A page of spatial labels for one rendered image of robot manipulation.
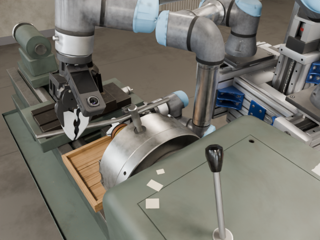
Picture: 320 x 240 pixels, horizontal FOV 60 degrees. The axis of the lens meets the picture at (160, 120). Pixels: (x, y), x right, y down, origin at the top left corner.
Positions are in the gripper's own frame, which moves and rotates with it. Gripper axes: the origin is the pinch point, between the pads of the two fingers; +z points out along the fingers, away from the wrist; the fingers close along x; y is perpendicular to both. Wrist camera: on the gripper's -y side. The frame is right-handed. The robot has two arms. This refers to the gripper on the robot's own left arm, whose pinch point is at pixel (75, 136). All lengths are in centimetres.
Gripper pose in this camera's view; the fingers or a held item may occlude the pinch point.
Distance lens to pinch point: 69.0
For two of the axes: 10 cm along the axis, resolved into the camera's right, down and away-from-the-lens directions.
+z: -1.8, 8.5, 5.0
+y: -6.0, -5.0, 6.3
